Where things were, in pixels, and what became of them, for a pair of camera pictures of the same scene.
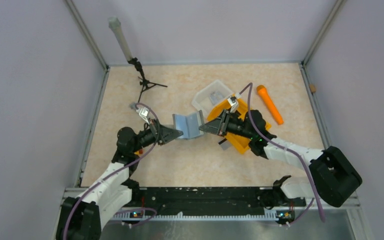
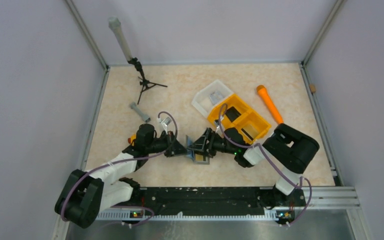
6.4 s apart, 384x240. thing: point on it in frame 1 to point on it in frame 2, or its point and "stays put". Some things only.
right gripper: (217, 126) to (201, 146)
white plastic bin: (210, 96) stays put
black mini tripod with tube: (115, 24) stays put
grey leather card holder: (189, 124) to (197, 158)
